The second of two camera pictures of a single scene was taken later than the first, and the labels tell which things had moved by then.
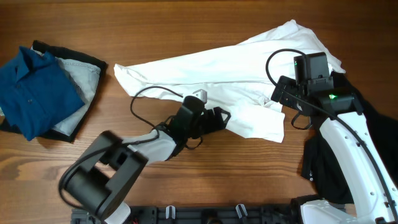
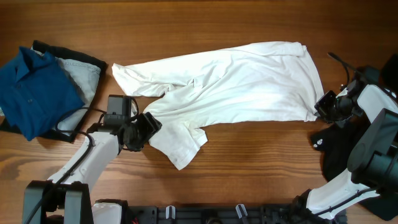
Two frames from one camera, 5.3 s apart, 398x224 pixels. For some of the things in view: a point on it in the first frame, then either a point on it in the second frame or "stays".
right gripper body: [286, 93] to [325, 105]
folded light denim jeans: [86, 77] stays
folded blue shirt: [36, 93] stays
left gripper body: [195, 128] to [143, 129]
